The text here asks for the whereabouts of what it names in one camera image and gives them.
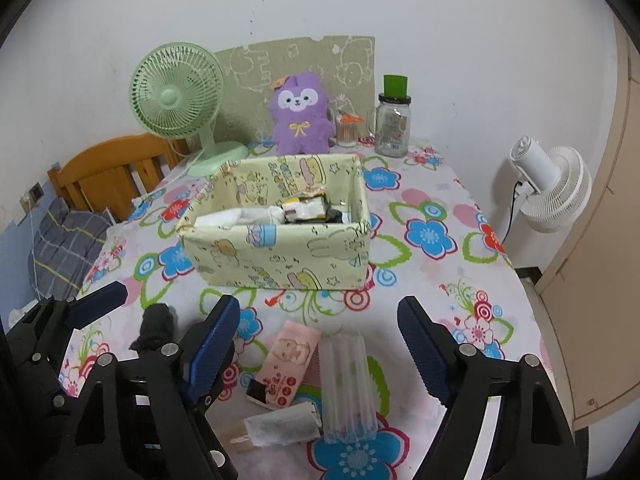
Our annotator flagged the beige door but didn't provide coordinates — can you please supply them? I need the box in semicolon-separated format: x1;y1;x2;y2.
535;15;640;433

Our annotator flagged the green desk fan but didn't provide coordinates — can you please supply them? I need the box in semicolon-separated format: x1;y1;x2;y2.
131;43;249;177

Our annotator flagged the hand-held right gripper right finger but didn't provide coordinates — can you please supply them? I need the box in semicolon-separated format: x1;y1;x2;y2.
396;296;576;480

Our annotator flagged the pink tissue packet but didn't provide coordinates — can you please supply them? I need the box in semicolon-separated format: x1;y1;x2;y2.
252;321;322;407

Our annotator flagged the black fan cable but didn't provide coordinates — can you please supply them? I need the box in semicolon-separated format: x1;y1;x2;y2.
500;180;523;246

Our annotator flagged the yellow printed fabric storage box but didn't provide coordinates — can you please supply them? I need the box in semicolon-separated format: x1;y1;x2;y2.
177;152;373;291

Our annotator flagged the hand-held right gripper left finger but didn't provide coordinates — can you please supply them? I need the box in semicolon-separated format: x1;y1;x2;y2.
75;294;242;480

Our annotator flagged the toothpick holder with orange lid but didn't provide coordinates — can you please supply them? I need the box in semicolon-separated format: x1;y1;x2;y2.
336;110;365;148

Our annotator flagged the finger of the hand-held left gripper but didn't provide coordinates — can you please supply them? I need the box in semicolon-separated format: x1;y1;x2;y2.
67;281;128;331

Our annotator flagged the clear plastic bag pack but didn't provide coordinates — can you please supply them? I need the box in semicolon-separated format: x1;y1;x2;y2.
317;331;378;443

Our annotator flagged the white beige pack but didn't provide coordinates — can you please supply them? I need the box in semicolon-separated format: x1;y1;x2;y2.
220;401;322;450

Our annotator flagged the white tissue pack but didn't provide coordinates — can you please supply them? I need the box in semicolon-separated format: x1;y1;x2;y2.
194;208;251;228

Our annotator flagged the black sock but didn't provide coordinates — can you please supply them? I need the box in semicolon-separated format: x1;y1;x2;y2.
129;302;177;353

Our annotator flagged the green printed board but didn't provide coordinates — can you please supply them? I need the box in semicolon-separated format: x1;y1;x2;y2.
215;35;376;143

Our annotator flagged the glass jar with green lid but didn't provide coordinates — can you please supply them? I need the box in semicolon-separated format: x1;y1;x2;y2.
374;74;412;157

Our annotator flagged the purple plush toy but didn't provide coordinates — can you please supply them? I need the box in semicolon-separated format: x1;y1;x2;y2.
270;72;337;156

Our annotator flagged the grey plaid bedding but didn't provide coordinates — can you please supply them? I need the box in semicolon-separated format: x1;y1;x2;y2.
27;197;113;306

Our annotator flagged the white standing fan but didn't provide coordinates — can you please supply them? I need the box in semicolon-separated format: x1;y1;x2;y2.
510;135;592;233

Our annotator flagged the wall socket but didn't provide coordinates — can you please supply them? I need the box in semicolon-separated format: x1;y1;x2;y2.
20;182;43;211

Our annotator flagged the yellow cartoon printed packet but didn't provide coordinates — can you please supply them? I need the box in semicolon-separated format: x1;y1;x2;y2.
280;187;331;223

